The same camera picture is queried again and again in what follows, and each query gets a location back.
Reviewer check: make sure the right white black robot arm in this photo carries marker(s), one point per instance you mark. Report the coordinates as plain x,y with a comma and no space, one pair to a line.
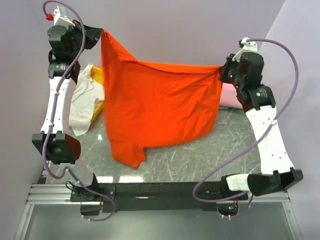
277,172

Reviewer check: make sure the yellow plastic tray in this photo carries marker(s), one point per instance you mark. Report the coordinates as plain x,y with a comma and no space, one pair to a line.
97,91

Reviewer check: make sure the orange t shirt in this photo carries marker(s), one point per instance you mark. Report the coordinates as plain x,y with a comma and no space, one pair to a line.
152,104

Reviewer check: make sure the black base beam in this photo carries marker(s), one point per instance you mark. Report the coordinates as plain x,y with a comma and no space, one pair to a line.
141,196

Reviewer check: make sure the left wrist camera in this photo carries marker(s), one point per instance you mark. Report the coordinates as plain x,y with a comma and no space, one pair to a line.
59,17

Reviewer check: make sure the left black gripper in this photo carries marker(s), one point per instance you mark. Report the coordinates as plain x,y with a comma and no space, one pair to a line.
92,35

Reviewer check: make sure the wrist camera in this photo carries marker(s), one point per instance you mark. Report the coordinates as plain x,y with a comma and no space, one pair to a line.
245,46
59,17

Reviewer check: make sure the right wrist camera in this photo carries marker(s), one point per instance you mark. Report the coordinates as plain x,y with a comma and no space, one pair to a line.
245,46

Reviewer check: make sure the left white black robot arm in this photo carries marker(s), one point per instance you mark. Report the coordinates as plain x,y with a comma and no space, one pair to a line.
61,153

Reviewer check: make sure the white t shirt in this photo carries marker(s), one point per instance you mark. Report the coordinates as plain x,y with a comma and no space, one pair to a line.
82,103

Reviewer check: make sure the pink folded t shirt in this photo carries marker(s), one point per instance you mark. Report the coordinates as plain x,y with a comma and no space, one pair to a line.
228,97

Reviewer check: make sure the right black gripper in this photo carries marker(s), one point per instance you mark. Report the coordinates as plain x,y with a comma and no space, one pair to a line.
223,71

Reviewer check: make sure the aluminium frame rail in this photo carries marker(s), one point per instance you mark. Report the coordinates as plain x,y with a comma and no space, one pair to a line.
58,194

